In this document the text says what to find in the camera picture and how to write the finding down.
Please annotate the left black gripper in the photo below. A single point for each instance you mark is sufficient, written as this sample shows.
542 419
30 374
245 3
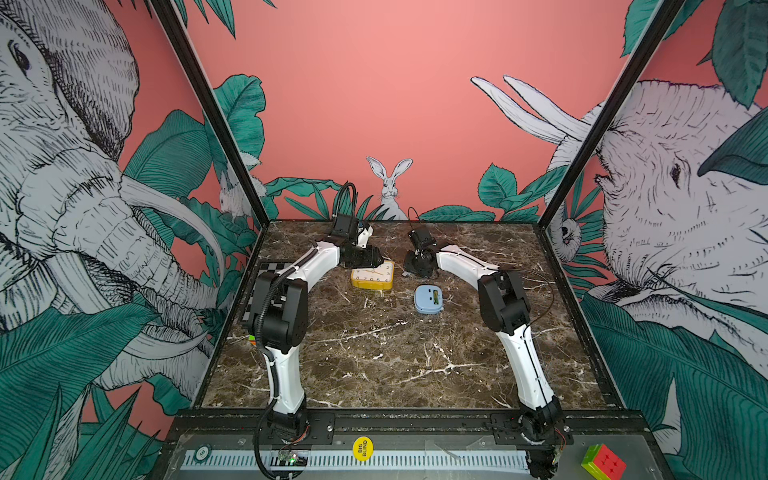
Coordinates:
371 260

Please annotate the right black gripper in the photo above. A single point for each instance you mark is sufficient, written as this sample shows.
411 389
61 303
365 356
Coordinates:
408 264

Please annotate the yellow rectangular alarm clock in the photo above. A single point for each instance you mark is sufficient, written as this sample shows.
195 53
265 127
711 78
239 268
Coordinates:
380 278

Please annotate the light blue small alarm clock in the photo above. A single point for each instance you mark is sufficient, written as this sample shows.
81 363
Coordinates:
422 300

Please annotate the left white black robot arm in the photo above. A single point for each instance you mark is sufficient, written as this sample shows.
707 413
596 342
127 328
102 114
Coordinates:
279 321

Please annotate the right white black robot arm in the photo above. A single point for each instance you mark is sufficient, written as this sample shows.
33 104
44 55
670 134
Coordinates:
505 310

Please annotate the black white checkerboard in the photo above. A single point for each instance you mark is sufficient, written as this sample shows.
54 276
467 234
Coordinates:
255 301

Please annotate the yellow round sticker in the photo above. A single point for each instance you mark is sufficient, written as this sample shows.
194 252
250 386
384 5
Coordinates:
363 449

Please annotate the small green circuit board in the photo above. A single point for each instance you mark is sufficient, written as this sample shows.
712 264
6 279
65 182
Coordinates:
291 459

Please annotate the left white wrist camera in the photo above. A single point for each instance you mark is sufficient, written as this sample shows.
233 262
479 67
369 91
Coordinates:
365 231

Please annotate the black mounting rail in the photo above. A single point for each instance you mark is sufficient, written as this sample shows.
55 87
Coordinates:
327 425

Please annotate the left black frame post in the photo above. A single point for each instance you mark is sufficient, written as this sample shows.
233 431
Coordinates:
170 21

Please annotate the black frame post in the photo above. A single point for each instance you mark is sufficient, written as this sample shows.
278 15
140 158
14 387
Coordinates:
662 18
170 21

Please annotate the white slotted cable duct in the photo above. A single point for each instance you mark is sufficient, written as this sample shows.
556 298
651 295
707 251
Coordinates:
343 460

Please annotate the right black frame post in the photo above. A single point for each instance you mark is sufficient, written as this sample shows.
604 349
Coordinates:
662 18

